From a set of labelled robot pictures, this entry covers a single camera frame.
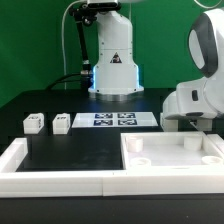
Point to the white square table top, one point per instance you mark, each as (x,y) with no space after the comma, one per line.
(168,149)

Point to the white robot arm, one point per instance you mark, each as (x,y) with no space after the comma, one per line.
(131,59)

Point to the white tag sheet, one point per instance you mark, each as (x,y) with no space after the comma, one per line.
(114,119)

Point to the white U-shaped obstacle fence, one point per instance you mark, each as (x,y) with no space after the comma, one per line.
(164,180)

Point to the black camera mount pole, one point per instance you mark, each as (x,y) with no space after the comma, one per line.
(83,16)

